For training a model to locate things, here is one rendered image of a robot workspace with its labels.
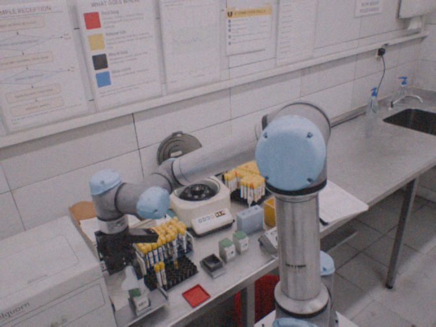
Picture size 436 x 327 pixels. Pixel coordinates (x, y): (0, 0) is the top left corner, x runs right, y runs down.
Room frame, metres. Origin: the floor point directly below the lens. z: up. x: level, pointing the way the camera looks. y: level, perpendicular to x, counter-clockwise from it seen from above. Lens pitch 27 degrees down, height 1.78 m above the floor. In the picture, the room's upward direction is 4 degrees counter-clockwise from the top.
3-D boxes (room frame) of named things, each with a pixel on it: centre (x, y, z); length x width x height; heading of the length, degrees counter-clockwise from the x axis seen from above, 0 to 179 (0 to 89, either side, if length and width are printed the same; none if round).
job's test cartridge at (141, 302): (0.78, 0.25, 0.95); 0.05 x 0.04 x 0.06; 34
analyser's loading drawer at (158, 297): (0.76, 0.26, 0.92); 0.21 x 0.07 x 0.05; 125
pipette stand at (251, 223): (1.15, -0.13, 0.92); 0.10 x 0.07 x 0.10; 119
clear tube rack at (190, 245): (1.04, 0.20, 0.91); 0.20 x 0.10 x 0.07; 125
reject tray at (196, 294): (0.84, 0.08, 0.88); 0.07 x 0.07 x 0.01; 35
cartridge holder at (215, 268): (0.96, 0.02, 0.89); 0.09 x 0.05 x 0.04; 32
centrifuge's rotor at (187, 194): (1.31, 0.07, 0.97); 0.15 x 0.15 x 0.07
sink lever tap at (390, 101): (2.39, -1.39, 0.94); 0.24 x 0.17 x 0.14; 35
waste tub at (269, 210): (1.19, -0.28, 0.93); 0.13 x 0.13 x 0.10; 34
